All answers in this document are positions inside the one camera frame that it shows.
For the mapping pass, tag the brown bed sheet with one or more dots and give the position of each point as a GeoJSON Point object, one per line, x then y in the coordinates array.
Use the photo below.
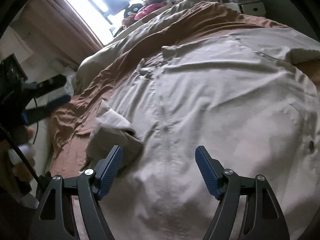
{"type": "Point", "coordinates": [72, 124]}

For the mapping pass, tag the beige duvet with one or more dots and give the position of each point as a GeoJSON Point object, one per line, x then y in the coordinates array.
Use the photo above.
{"type": "Point", "coordinates": [150, 24]}

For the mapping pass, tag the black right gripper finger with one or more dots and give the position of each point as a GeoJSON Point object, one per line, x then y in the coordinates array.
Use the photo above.
{"type": "Point", "coordinates": [36, 90]}

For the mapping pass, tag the large beige jacket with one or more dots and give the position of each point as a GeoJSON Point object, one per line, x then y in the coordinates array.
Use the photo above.
{"type": "Point", "coordinates": [242, 97]}

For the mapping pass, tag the person's left hand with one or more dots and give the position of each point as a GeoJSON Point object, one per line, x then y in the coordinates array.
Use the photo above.
{"type": "Point", "coordinates": [19, 168]}

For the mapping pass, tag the white nightstand with drawers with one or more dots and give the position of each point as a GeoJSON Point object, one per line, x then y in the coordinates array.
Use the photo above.
{"type": "Point", "coordinates": [247, 7]}

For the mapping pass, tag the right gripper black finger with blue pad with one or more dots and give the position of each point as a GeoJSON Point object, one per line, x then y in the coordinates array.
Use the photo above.
{"type": "Point", "coordinates": [262, 215]}
{"type": "Point", "coordinates": [54, 217]}

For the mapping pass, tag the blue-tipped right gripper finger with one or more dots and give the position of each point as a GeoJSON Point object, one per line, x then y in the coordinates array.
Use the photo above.
{"type": "Point", "coordinates": [33, 115]}

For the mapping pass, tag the pink curtain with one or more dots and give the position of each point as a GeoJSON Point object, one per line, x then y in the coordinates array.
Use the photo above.
{"type": "Point", "coordinates": [61, 28]}

